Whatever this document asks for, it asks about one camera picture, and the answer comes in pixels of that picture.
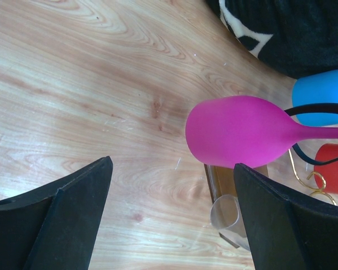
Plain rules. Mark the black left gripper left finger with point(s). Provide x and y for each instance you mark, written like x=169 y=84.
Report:
x=55 y=226

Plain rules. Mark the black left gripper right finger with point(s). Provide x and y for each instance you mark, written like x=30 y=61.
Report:
x=286 y=229

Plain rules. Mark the red wine glass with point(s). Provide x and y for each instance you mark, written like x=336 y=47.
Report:
x=326 y=152

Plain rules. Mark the pink wine glass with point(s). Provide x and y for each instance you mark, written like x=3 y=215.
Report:
x=245 y=129

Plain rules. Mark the blue wine glass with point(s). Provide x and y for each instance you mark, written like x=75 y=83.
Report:
x=315 y=89

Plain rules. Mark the clear wine glass near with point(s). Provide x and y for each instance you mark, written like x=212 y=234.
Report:
x=226 y=217

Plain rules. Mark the black floral pillow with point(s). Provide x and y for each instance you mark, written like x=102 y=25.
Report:
x=295 y=38

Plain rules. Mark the gold wire wine glass rack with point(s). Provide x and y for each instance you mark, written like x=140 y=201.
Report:
x=221 y=180

